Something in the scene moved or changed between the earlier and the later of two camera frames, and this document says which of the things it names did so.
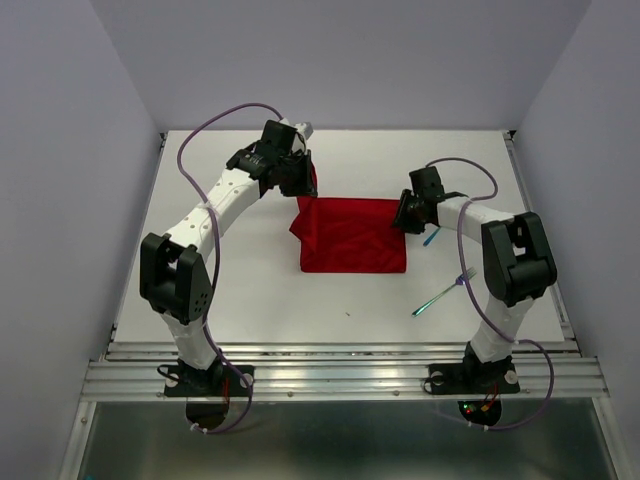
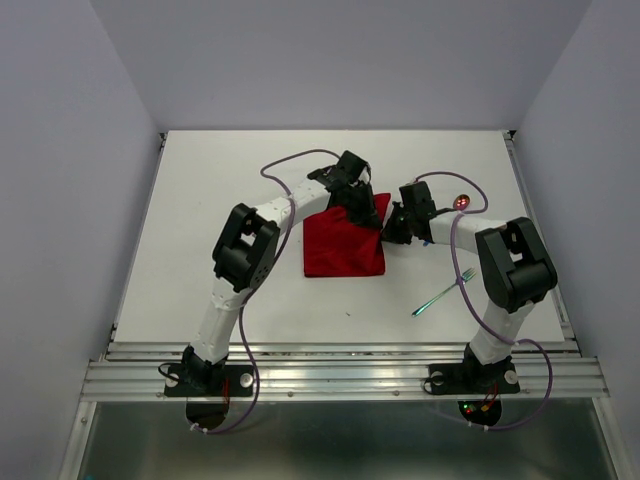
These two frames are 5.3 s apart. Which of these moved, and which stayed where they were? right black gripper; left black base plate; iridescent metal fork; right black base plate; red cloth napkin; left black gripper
Moved: red cloth napkin; right black gripper; left black gripper
Stayed: left black base plate; iridescent metal fork; right black base plate
